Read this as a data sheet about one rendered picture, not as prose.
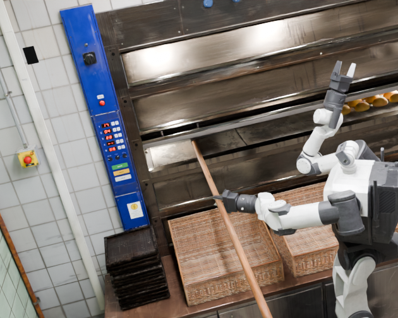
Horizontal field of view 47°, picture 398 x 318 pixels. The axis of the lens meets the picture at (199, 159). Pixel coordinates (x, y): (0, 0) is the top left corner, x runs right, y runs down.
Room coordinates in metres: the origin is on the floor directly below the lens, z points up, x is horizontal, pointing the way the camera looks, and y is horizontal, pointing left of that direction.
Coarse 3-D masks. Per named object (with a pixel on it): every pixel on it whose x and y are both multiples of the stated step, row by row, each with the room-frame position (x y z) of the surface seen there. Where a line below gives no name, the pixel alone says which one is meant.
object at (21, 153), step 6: (36, 144) 2.34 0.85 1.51; (18, 150) 2.29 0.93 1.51; (24, 150) 2.28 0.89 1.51; (30, 150) 2.27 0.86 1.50; (36, 150) 2.30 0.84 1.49; (18, 156) 2.27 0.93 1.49; (24, 156) 2.27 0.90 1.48; (30, 156) 2.27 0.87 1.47; (36, 156) 2.28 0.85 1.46; (24, 162) 2.27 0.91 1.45; (36, 162) 2.27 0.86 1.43
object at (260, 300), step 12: (192, 144) 2.65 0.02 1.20; (204, 168) 2.27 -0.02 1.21; (216, 192) 1.99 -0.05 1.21; (228, 216) 1.77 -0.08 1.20; (228, 228) 1.67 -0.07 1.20; (240, 252) 1.49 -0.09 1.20; (252, 276) 1.34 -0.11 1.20; (252, 288) 1.28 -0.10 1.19; (264, 300) 1.21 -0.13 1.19; (264, 312) 1.16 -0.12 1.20
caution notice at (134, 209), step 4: (128, 204) 2.36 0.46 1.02; (132, 204) 2.36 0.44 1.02; (136, 204) 2.36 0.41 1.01; (128, 208) 2.35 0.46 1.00; (132, 208) 2.36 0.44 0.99; (136, 208) 2.36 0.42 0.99; (140, 208) 2.36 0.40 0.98; (132, 212) 2.36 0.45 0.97; (136, 212) 2.36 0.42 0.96; (140, 212) 2.36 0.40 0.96; (132, 216) 2.36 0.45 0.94; (136, 216) 2.36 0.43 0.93; (140, 216) 2.36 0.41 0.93
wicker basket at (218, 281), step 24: (192, 216) 2.38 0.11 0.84; (216, 216) 2.39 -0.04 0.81; (240, 216) 2.40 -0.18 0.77; (192, 240) 2.34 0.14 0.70; (216, 240) 2.35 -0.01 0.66; (240, 240) 2.35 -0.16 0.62; (264, 240) 2.28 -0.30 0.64; (192, 264) 2.25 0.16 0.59; (216, 264) 2.21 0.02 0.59; (240, 264) 2.17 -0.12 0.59; (264, 264) 1.96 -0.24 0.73; (192, 288) 1.92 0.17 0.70; (216, 288) 2.00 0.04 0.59; (240, 288) 1.94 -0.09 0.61
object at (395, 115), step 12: (360, 120) 2.57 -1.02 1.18; (372, 120) 2.54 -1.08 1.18; (384, 120) 2.55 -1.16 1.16; (336, 132) 2.52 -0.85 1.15; (252, 144) 2.52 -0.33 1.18; (264, 144) 2.48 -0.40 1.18; (276, 144) 2.48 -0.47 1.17; (288, 144) 2.49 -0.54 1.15; (204, 156) 2.48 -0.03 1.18; (216, 156) 2.45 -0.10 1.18; (228, 156) 2.45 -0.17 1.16; (240, 156) 2.46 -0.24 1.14; (156, 168) 2.44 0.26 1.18; (168, 168) 2.41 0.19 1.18; (180, 168) 2.42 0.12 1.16; (192, 168) 2.43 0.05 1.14
